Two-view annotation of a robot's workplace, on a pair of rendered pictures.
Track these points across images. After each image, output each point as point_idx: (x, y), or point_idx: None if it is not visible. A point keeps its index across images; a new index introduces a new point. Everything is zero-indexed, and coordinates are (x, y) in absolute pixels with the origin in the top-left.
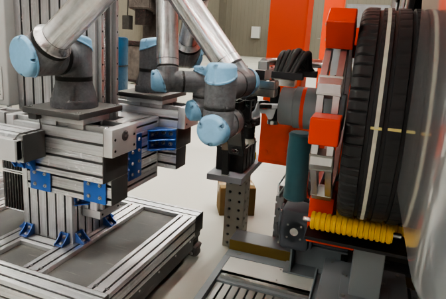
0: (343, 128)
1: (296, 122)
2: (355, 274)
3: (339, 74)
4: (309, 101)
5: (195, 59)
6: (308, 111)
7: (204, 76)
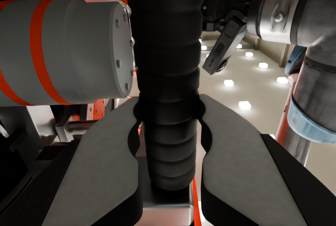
0: None
1: (48, 29)
2: None
3: None
4: (37, 97)
5: (302, 57)
6: (21, 76)
7: (325, 126)
